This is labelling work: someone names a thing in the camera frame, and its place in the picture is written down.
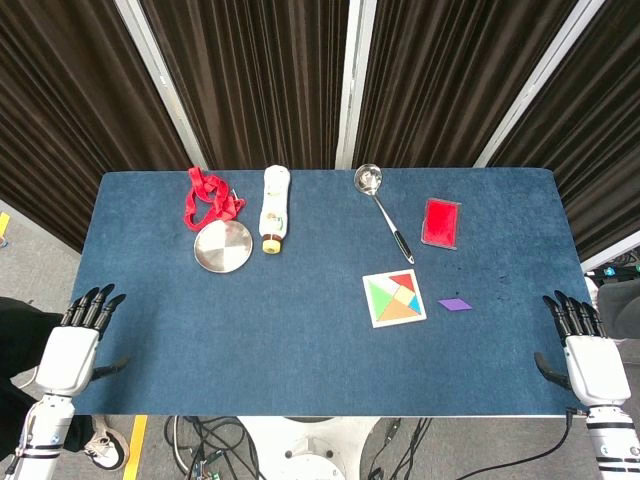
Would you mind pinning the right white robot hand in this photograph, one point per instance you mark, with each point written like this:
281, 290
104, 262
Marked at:
597, 367

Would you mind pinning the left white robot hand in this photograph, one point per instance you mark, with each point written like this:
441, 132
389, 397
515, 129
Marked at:
67, 357

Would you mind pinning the purple tangram piece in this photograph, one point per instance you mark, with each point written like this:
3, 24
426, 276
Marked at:
455, 304

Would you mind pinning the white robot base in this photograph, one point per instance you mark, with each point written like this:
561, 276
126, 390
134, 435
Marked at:
305, 445

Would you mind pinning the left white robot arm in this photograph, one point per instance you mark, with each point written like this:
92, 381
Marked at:
45, 435

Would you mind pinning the cyan triangle tangram piece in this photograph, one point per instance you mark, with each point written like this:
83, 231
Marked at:
414, 303

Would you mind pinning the yellow square tangram piece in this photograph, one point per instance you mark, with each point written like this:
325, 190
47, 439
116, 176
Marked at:
404, 294

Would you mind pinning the orange triangle tangram piece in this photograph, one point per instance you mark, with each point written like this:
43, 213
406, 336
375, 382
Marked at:
397, 311

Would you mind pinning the red triangle tangram piece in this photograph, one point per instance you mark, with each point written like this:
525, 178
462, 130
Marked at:
402, 280

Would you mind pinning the green triangle tangram piece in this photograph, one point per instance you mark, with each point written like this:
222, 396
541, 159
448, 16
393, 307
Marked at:
378, 305

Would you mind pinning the wooden tangram puzzle tray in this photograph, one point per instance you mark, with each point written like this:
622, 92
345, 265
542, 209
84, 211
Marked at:
372, 322

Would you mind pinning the white and black sneaker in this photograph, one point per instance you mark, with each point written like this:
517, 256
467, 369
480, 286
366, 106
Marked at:
107, 447

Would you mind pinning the black equipment with teal knobs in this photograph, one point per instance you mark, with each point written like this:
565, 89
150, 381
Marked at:
612, 270

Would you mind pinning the yellow floor tape strip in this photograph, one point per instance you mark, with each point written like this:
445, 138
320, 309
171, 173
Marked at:
135, 447

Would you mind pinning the round stainless steel plate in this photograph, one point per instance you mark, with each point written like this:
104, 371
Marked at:
223, 247

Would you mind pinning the red rectangular card case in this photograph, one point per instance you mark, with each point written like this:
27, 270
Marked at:
441, 222

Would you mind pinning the blue table cloth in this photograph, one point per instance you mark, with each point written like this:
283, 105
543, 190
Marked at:
300, 340

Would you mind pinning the dark brown pleated curtain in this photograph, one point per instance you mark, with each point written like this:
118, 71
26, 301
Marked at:
65, 110
440, 80
250, 80
595, 130

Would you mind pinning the white bottle with yellow cap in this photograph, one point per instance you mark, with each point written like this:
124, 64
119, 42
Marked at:
275, 205

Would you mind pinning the stainless steel ladle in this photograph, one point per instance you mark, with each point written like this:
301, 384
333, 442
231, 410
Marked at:
368, 177

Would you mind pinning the white partition frame post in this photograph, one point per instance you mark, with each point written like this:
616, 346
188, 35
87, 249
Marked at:
352, 85
540, 85
160, 85

